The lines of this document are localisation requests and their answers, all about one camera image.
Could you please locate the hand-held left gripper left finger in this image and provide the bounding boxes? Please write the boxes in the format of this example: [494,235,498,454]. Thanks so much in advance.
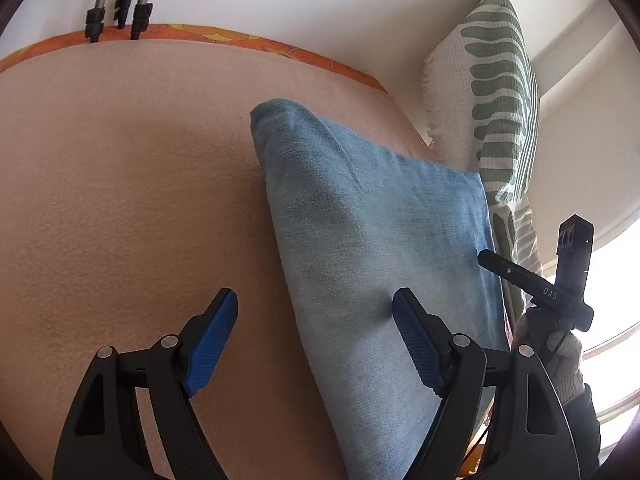
[52,287,239,480]

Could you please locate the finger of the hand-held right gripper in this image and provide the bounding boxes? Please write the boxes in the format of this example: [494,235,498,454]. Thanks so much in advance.
[477,249,541,295]

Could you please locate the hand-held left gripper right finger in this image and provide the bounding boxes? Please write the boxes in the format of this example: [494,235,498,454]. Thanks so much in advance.
[391,287,583,480]

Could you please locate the light blue denim pants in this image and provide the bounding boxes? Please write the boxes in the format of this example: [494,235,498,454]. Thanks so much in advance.
[249,99,511,480]

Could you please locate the person's right forearm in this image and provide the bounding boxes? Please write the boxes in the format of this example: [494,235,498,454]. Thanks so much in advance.
[564,383,603,480]

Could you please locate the person's right hand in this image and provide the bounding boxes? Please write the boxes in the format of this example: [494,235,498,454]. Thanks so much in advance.
[510,305,587,404]

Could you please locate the white window railing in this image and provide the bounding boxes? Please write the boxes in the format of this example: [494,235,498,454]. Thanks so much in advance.
[580,321,640,461]

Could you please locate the white green patterned pillow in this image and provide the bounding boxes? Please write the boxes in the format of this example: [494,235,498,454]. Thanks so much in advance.
[422,0,545,322]

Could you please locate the peach fleece blanket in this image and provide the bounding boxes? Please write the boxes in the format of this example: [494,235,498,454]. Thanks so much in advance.
[0,40,446,480]

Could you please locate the orange floral bed sheet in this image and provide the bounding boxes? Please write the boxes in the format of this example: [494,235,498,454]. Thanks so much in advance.
[0,22,388,94]

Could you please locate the grey metal tripod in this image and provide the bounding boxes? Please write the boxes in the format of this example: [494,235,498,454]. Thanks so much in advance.
[85,0,162,44]

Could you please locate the thin black cable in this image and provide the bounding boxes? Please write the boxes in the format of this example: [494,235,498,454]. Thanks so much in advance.
[544,329,572,363]

